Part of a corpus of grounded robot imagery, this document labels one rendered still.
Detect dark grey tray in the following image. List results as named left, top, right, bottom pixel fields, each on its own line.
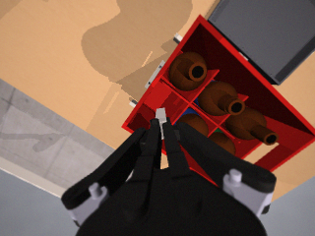
left=207, top=0, right=315, bottom=86

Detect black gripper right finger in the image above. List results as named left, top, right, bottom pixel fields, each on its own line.
left=160, top=108, right=277, bottom=218

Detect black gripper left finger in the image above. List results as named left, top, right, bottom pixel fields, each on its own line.
left=61, top=108, right=163, bottom=227

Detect red bottle crate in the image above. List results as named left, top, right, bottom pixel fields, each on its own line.
left=134, top=29, right=315, bottom=172

